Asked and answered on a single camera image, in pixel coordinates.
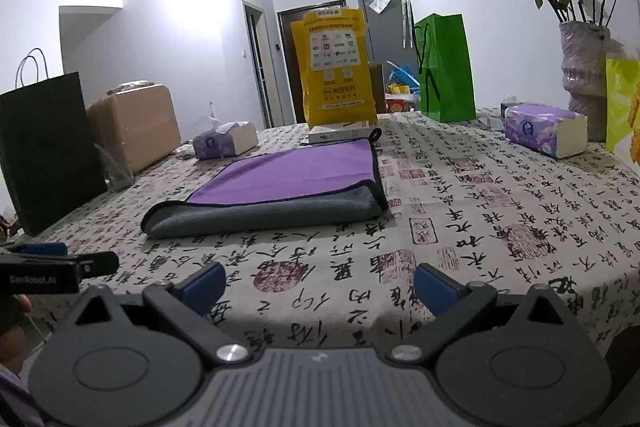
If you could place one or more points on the purple and grey towel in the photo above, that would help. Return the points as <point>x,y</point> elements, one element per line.
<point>306,187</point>

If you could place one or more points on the white flat box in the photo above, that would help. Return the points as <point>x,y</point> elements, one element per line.
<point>340,132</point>

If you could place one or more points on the black paper bag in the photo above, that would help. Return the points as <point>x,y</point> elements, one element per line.
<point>48,159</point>

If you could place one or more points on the purple tissue pack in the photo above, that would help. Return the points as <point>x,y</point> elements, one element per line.
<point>555,132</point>
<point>216,140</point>

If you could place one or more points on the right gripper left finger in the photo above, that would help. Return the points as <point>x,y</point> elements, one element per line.
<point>133,360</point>

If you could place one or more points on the calligraphy print tablecloth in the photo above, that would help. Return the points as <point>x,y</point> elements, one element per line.
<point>462,198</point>

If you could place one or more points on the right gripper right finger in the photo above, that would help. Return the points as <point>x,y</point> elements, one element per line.
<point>504,360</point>

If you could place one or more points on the red gift box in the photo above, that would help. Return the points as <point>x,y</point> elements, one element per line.
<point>402,103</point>

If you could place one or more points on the purple tissue pack left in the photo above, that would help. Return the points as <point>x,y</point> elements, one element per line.
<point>216,140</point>

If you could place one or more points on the clear plastic bag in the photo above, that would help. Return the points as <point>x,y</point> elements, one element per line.
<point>116,167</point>

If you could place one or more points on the person's left hand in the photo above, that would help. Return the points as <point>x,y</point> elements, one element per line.
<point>13,349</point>

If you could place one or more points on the green paper bag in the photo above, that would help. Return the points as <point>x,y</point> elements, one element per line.
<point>445,73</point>

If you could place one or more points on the beige suitcase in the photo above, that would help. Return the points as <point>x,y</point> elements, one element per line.
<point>136,127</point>

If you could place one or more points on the yellow green snack bag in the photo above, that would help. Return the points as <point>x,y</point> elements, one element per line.
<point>622,95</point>

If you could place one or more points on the grey refrigerator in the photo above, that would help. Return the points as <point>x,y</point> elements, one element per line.
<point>387,34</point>

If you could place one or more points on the yellow paper bag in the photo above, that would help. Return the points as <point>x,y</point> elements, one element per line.
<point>333,65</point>

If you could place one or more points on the patterned flower vase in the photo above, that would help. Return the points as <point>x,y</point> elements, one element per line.
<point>584,48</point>

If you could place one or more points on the purple tissue pack right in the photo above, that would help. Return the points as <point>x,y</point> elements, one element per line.
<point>555,132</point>

